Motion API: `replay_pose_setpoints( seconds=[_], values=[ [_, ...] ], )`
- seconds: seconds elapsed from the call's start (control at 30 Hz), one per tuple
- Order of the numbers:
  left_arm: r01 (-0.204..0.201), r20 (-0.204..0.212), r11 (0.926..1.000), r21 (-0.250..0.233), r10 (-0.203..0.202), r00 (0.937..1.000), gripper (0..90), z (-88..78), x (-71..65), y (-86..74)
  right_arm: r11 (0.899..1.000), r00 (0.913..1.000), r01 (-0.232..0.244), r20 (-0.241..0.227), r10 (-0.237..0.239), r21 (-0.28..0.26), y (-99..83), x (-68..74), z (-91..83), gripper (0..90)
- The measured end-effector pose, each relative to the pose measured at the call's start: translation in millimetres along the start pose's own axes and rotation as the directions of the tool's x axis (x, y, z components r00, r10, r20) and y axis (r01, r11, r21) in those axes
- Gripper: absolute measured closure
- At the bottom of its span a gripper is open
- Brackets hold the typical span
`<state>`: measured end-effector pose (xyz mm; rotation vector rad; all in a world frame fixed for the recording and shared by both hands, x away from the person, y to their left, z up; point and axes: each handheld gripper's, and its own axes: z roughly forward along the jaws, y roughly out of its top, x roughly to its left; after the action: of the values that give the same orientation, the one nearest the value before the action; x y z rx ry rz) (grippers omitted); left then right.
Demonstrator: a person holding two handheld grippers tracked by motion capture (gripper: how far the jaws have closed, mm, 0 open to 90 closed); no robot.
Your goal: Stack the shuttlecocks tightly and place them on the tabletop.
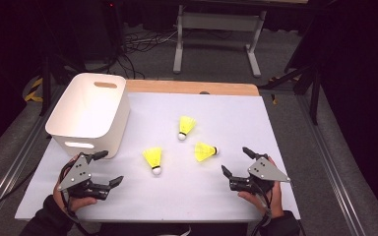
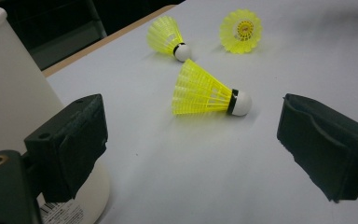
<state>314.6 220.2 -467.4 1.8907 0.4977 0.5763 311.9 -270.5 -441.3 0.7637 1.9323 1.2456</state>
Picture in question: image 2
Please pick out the wooden table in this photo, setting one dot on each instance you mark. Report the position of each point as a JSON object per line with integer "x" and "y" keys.
{"x": 105, "y": 39}

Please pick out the white plastic bin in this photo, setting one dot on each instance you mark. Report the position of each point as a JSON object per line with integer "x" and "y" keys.
{"x": 12, "y": 93}

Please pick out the yellow plastic shuttlecock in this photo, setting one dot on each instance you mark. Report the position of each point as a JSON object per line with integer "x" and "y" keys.
{"x": 164, "y": 35}
{"x": 240, "y": 31}
{"x": 199, "y": 93}

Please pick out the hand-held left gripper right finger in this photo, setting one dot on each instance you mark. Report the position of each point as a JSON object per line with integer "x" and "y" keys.
{"x": 329, "y": 149}

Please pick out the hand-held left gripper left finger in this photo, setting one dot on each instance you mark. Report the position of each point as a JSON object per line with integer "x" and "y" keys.
{"x": 71, "y": 149}

